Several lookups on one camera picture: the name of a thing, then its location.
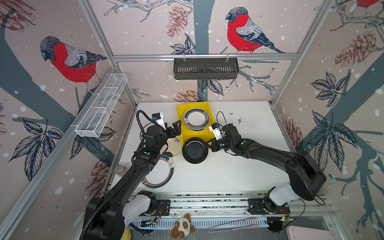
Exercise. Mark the aluminium frame corner post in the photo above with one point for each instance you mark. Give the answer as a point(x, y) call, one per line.
point(102, 39)
point(320, 16)

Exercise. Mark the black hanging wire basket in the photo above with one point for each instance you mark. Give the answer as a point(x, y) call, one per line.
point(206, 69)

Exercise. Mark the pink chopsticks tongs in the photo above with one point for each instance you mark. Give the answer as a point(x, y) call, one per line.
point(251, 223)

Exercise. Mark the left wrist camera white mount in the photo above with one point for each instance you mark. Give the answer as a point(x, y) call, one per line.
point(159, 119)

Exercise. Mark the woven bamboo mat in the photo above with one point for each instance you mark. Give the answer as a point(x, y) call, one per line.
point(126, 235)

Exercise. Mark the plush panda toy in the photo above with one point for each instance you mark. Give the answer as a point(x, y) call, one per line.
point(183, 227)

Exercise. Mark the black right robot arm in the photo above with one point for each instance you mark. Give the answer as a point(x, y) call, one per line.
point(305, 176)

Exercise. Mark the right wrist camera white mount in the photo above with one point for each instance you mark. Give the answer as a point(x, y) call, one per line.
point(216, 130)

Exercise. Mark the aluminium frame horizontal bar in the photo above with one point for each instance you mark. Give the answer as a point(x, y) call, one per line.
point(242, 57)

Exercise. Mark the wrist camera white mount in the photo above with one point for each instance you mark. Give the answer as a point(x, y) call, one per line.
point(216, 130)
point(159, 119)

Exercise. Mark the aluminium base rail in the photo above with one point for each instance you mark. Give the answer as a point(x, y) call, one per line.
point(209, 210)

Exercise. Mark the aluminium frame corner post left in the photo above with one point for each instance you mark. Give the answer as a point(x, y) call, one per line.
point(102, 39)

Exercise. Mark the black round plate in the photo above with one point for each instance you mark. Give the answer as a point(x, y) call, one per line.
point(195, 150)

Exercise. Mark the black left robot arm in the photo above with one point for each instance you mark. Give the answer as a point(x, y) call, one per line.
point(106, 217)

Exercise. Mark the yellow plastic bin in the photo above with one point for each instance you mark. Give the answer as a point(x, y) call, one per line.
point(185, 132)

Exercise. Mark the pink tray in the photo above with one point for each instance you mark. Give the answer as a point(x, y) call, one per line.
point(301, 233)

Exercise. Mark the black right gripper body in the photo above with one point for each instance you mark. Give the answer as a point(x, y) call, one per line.
point(226, 144)

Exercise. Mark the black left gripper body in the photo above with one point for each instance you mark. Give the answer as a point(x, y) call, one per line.
point(163, 137)

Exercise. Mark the white plate red Chinese characters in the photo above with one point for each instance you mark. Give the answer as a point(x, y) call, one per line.
point(145, 127)

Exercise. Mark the white wire mesh shelf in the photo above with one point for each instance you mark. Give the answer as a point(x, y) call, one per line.
point(98, 114)

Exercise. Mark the white plate green rim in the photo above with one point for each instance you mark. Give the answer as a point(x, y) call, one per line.
point(196, 119)
point(161, 174)

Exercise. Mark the aluminium frame corner post right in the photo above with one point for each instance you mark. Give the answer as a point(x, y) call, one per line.
point(320, 16)

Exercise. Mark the small glass jar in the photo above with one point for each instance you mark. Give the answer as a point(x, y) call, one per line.
point(120, 170)

